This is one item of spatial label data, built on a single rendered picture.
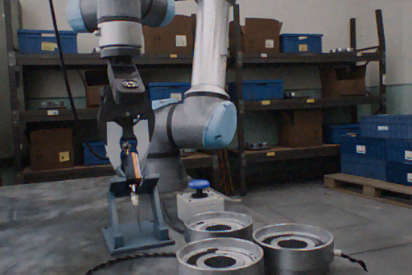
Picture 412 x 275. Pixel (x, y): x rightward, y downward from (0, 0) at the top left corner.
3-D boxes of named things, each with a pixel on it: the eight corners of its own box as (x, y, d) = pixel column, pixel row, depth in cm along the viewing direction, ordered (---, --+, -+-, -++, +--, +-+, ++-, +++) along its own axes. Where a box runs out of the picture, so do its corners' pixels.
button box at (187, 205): (224, 222, 76) (224, 195, 76) (188, 227, 74) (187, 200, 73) (209, 211, 84) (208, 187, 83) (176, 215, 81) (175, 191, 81)
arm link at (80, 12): (161, -40, 122) (53, -8, 83) (195, -47, 118) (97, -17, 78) (170, 0, 127) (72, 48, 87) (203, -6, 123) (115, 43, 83)
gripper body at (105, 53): (140, 117, 79) (137, 54, 78) (150, 118, 71) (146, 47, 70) (99, 120, 76) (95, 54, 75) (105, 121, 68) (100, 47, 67)
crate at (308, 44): (302, 57, 504) (302, 38, 503) (323, 53, 469) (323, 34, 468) (265, 57, 485) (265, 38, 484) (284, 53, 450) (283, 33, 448)
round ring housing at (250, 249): (278, 300, 46) (276, 263, 46) (184, 312, 44) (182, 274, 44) (249, 264, 56) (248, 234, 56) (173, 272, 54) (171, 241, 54)
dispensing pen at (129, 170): (133, 229, 63) (118, 136, 71) (129, 238, 67) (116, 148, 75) (147, 227, 64) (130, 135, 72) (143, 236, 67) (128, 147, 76)
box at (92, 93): (136, 105, 397) (133, 66, 395) (80, 108, 380) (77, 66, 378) (129, 106, 437) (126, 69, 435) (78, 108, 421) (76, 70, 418)
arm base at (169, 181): (127, 185, 114) (125, 149, 114) (179, 179, 119) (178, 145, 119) (137, 195, 100) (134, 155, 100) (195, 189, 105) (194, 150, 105)
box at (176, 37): (198, 53, 415) (196, 14, 413) (142, 54, 402) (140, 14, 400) (190, 57, 450) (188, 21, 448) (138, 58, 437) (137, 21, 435)
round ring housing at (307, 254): (250, 281, 51) (249, 248, 51) (255, 249, 61) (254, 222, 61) (339, 285, 49) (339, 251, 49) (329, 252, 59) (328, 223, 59)
